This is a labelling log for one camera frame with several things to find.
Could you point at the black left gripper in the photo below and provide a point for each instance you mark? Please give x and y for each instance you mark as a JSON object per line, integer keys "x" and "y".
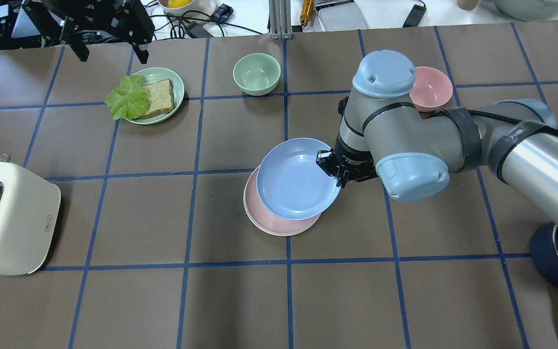
{"x": 106, "y": 15}

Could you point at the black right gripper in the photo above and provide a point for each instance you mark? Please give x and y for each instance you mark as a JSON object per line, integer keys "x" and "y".
{"x": 352, "y": 157}

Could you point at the blue plate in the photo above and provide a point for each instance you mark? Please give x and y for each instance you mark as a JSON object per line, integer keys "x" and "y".
{"x": 291, "y": 185}

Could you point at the pink plate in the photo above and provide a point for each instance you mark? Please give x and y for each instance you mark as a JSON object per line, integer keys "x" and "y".
{"x": 265, "y": 220}

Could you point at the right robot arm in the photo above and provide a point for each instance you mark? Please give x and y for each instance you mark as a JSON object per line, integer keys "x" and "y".
{"x": 383, "y": 135}

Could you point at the green plate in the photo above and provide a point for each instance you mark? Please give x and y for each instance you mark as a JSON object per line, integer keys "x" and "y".
{"x": 155, "y": 74}

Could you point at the green lettuce leaf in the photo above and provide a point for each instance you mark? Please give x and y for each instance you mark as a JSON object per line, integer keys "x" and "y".
{"x": 129, "y": 100}

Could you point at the bread slice on plate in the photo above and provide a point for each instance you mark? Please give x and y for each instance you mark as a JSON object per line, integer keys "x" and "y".
{"x": 160, "y": 96}

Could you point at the white bowl with fruit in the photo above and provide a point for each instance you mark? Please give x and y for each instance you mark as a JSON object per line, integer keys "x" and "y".
{"x": 189, "y": 8}

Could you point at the green bowl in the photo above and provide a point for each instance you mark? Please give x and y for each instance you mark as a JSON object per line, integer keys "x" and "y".
{"x": 257, "y": 74}

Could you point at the pink bowl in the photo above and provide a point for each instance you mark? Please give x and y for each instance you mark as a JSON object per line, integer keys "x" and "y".
{"x": 431, "y": 90}

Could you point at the silver kitchen scale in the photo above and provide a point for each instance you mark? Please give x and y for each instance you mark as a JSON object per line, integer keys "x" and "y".
{"x": 340, "y": 15}

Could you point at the black power adapter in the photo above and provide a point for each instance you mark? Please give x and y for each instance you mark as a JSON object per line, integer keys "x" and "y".
{"x": 415, "y": 16}

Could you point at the cream toaster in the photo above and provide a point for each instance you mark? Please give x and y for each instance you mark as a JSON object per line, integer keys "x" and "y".
{"x": 29, "y": 207}

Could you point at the orange handled tool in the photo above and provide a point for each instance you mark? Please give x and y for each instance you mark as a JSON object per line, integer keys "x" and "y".
{"x": 306, "y": 12}

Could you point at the aluminium frame post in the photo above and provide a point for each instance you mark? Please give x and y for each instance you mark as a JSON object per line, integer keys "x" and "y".
{"x": 280, "y": 19}

